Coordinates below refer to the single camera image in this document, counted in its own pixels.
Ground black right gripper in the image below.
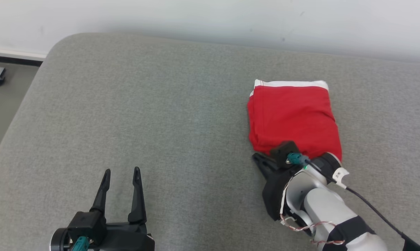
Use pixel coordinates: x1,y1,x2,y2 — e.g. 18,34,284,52
252,153,303,222

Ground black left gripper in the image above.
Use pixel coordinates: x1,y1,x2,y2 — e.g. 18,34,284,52
69,167,155,251

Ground red shorts white stripe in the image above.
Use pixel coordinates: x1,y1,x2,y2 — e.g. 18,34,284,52
247,79,343,163

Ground red white twisted wires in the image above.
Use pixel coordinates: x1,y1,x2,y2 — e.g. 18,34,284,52
279,174,346,246

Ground white wall baseboard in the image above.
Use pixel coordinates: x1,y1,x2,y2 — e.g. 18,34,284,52
0,48,47,67

